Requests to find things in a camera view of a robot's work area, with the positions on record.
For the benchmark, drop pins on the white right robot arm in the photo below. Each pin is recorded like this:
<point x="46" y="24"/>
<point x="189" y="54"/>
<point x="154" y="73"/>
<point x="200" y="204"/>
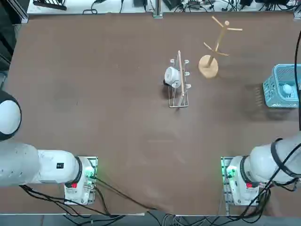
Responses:
<point x="261" y="162"/>

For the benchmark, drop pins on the aluminium frame beam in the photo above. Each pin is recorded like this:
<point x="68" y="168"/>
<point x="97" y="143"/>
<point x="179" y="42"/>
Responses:
<point x="20" y="10"/>

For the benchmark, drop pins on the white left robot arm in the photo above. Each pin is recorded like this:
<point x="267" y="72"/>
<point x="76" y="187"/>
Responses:
<point x="51" y="167"/>

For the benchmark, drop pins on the wooden cup rack tree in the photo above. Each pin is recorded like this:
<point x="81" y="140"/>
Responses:
<point x="208" y="67"/>

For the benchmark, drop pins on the aluminium frame post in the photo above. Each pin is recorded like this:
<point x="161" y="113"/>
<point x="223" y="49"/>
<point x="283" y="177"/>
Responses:
<point x="157" y="9"/>

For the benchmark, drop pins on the white cup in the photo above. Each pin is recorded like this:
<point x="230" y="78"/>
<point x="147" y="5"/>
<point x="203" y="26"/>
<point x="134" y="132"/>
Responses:
<point x="170" y="75"/>

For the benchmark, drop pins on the black power adapter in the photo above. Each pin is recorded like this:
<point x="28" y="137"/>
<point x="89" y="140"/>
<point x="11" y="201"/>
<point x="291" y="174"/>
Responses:
<point x="170" y="4"/>

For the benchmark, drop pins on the light blue plastic basket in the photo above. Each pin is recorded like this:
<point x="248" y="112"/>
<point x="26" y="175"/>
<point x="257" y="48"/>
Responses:
<point x="270" y="91"/>

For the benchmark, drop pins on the light blue plastic cup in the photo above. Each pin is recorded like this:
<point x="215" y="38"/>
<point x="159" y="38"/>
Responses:
<point x="287" y="90"/>

